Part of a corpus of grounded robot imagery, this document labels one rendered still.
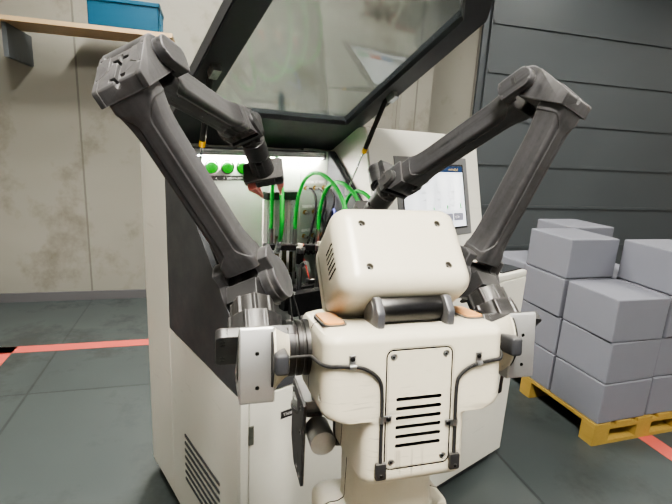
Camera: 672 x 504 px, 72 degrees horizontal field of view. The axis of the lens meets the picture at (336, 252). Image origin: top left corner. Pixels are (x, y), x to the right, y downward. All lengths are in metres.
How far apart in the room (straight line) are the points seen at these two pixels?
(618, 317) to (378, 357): 2.13
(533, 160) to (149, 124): 0.63
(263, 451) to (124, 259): 3.31
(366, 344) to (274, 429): 0.85
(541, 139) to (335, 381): 0.55
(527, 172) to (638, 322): 1.97
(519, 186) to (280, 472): 1.09
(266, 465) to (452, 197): 1.35
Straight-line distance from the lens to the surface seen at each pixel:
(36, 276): 4.74
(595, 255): 2.97
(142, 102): 0.68
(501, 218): 0.90
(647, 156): 6.56
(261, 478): 1.52
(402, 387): 0.67
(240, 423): 1.37
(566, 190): 5.81
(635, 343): 2.84
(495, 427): 2.45
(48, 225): 4.61
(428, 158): 1.09
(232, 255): 0.74
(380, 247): 0.67
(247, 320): 0.70
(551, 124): 0.90
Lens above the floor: 1.48
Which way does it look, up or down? 13 degrees down
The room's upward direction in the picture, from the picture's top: 3 degrees clockwise
